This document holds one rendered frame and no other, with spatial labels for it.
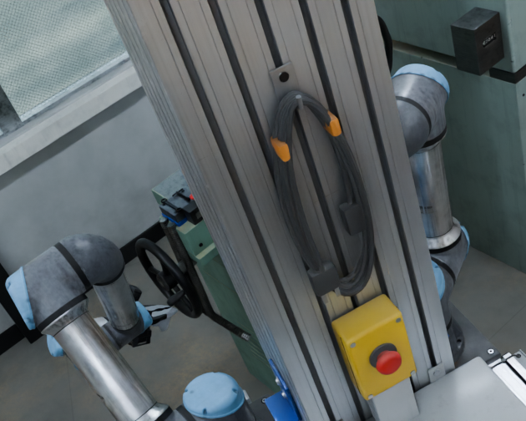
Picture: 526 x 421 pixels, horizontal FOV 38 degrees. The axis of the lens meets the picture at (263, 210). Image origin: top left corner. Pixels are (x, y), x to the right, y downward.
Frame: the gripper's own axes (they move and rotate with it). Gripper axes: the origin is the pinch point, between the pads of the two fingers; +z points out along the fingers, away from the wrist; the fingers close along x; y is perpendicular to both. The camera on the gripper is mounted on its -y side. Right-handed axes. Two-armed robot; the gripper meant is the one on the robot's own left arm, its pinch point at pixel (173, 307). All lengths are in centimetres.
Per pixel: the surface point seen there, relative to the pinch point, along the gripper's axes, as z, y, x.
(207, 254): 12.1, -13.2, -2.7
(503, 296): 135, 20, 13
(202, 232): 11.1, -19.4, -4.5
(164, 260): -1.4, -13.4, -3.7
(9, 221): -2, 22, -139
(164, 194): 15.2, -20.9, -34.8
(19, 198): 2, 12, -139
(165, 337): 45, 62, -84
